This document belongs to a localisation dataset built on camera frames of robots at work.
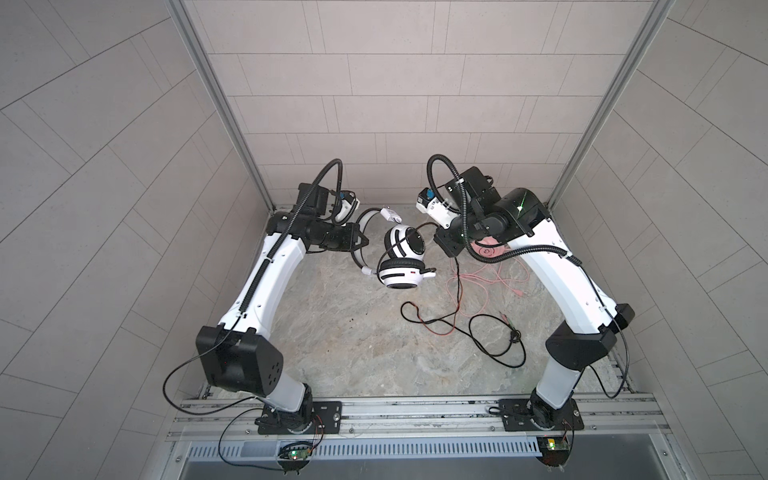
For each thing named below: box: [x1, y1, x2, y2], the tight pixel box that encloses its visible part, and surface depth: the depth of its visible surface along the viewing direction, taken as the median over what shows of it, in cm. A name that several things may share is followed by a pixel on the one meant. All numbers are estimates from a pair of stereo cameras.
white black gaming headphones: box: [352, 208, 436, 290], surface depth 61 cm
